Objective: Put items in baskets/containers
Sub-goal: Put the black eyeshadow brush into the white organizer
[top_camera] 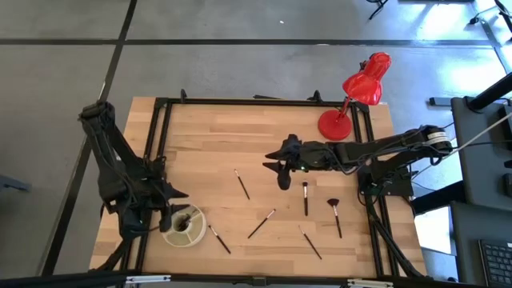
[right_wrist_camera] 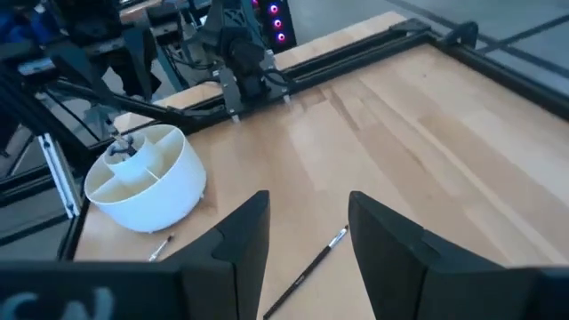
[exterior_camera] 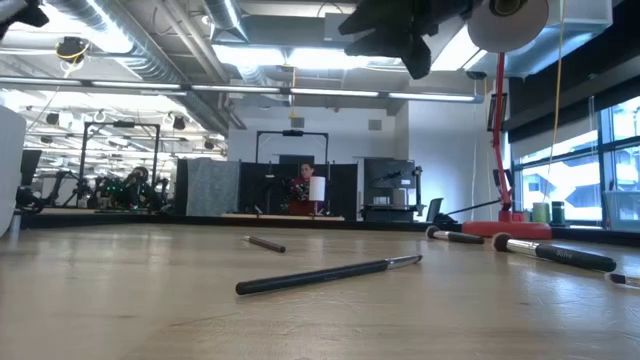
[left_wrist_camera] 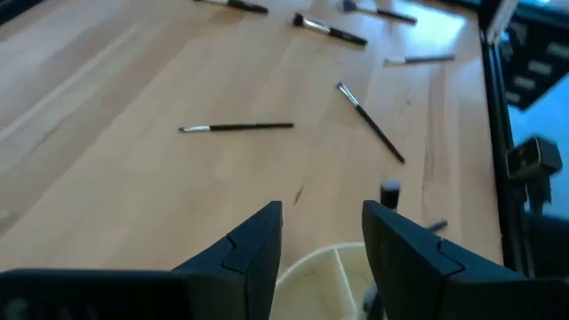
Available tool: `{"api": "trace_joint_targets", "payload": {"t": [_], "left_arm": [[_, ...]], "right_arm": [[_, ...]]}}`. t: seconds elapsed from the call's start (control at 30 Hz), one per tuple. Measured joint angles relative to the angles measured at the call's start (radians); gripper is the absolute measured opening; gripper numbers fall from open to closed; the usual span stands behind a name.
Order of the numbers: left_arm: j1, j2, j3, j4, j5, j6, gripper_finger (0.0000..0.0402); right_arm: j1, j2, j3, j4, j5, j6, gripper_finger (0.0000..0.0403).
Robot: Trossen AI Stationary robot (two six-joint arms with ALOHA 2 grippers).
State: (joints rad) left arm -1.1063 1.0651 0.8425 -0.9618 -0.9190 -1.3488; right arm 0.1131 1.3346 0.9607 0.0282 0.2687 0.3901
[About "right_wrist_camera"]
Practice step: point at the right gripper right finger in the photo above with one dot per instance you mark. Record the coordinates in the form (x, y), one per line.
(400, 266)

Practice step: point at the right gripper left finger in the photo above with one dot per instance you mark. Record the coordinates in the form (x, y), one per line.
(231, 266)

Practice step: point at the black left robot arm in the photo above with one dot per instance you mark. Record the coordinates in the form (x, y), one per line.
(240, 49)

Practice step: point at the background black robot arm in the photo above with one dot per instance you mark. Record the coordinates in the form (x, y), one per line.
(133, 49)

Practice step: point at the white round organizer container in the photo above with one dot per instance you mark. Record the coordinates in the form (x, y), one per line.
(169, 195)

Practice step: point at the black computer tower RGB lights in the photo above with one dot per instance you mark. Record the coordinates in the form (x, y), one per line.
(266, 26)

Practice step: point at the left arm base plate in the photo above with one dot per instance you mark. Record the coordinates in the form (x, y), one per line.
(231, 95)

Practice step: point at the silver aluminium extrusion bracket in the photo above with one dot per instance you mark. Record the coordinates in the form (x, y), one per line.
(60, 178)

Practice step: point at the black aluminium table frame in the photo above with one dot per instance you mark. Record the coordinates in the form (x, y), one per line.
(355, 57)

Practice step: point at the black frame hook clamp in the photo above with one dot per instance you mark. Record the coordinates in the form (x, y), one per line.
(467, 31)

